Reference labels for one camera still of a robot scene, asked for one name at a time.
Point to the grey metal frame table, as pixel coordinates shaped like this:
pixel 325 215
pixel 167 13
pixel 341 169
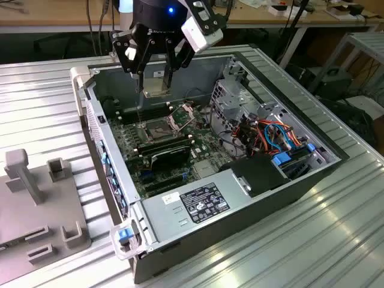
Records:
pixel 370 45

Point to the long wooden desk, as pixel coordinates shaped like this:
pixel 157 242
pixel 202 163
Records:
pixel 45 13

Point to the thin metal locking lever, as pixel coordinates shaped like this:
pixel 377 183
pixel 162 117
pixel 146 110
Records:
pixel 140 105

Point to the black graphics card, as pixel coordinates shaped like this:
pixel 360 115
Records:
pixel 171 159

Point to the green motherboard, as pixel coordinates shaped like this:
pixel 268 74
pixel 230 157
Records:
pixel 207 141

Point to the hard disk in blue carrier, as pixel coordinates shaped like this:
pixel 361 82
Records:
pixel 282 158

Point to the grey parts rack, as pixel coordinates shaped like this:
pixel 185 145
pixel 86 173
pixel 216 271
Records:
pixel 48 207

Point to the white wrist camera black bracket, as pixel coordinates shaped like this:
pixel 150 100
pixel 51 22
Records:
pixel 198 36

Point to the brown cardboard box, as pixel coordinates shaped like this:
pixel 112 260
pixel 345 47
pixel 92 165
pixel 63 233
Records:
pixel 337 12

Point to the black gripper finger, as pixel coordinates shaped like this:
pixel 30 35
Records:
pixel 120 45
pixel 183 57

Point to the green RAM stick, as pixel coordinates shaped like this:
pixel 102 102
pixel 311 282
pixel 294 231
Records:
pixel 13 242

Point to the black plastic cover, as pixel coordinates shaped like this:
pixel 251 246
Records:
pixel 258 174

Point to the open grey PC case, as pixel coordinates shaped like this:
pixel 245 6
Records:
pixel 228 240

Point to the black RAM slot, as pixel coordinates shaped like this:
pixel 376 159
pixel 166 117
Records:
pixel 163 142
pixel 129 118
pixel 129 114
pixel 129 122
pixel 129 111
pixel 163 145
pixel 163 148

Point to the silver CPU plate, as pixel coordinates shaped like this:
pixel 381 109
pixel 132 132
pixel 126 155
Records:
pixel 156 87

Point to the small blue clip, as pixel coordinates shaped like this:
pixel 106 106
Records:
pixel 311 147

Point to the black power adapter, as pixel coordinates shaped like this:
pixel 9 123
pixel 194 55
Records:
pixel 357 9

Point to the silver chipset heatsink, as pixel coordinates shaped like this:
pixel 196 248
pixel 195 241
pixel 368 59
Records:
pixel 205 169

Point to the black expansion slot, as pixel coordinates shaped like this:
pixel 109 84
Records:
pixel 168 186
pixel 163 179

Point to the CPU socket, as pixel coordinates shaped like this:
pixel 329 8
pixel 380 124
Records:
pixel 159 130

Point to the blue case latch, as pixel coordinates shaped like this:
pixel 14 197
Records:
pixel 124 235

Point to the silver perforated drive cage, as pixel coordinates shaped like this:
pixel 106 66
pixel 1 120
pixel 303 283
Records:
pixel 231 105

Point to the silver power supply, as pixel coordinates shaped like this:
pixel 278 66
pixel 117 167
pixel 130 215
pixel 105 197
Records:
pixel 162 222

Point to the white cardboard box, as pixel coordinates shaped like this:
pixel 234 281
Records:
pixel 279 10

